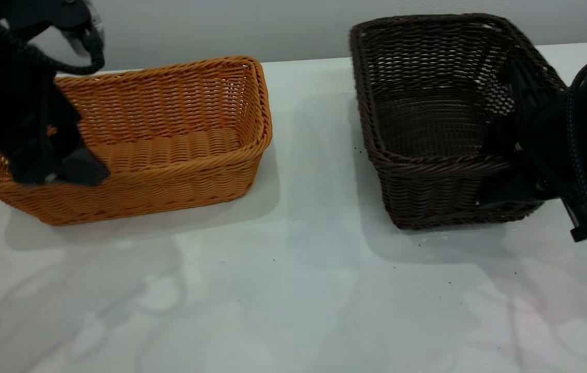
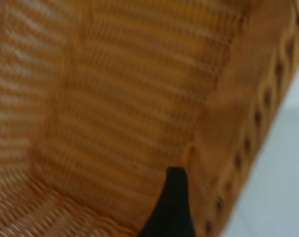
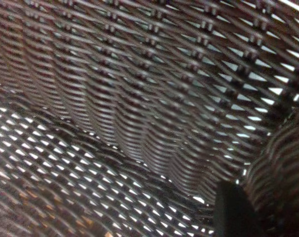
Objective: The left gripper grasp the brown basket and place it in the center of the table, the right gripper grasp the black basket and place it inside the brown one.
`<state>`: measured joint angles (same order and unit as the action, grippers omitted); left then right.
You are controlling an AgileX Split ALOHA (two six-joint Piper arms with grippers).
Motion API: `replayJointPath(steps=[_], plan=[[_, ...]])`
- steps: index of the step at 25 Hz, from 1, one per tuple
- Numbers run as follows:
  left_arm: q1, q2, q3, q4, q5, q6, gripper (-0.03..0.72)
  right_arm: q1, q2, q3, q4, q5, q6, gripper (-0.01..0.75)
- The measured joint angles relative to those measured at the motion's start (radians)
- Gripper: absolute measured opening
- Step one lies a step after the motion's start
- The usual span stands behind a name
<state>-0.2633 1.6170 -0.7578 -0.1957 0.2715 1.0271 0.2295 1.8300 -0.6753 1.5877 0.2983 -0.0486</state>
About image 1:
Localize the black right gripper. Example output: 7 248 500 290
477 91 587 208

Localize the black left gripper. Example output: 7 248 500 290
0 5 110 186

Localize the dark brown wicker basket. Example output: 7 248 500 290
349 14 568 231

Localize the light brown wicker basket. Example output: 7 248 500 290
0 56 273 226

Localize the black looped camera cable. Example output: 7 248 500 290
24 26 106 76

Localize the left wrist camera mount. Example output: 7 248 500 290
0 0 104 52

